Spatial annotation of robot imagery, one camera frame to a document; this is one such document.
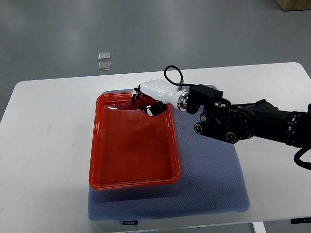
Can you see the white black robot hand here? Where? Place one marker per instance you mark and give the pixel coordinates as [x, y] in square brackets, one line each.
[162, 93]

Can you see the red chili pepper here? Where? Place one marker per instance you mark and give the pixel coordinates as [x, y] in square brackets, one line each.
[140, 103]

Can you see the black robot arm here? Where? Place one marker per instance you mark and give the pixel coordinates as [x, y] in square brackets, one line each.
[231, 123]

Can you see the red plastic tray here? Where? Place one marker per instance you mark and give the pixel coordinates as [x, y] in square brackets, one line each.
[130, 148]

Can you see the upper metal floor plate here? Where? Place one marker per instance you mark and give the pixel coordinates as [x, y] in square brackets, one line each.
[104, 56]

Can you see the blue-grey textured mat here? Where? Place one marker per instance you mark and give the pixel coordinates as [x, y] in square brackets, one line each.
[211, 182]

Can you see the black label tag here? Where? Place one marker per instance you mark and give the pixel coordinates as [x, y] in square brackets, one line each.
[130, 223]

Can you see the cardboard box corner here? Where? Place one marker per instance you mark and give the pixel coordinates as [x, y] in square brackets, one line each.
[294, 5]

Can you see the white table leg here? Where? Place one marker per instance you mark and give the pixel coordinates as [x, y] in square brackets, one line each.
[258, 227]

